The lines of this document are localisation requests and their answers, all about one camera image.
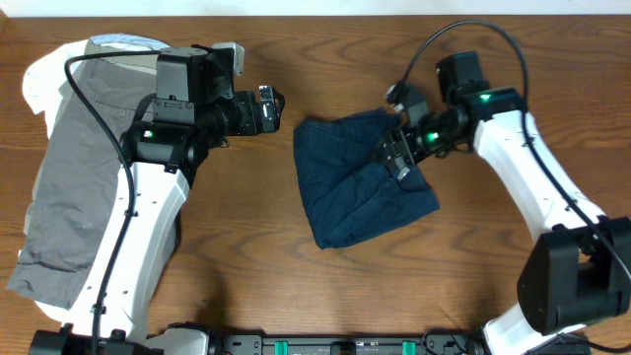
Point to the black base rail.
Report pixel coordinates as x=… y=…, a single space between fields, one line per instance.
x=345 y=345

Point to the white garment under pile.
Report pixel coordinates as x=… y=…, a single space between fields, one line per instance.
x=42 y=274

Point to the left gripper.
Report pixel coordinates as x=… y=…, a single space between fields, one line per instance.
x=265 y=122

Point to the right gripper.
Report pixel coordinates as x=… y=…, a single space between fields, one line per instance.
x=401 y=135

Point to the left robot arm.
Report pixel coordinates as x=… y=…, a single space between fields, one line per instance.
x=194 y=110

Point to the grey shorts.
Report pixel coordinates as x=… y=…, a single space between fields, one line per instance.
x=88 y=189

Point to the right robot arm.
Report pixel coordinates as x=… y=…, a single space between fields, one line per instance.
x=577 y=273

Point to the khaki shorts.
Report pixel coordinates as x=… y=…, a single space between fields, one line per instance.
x=116 y=86

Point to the navy blue shorts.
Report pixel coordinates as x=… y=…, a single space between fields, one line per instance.
x=349 y=197

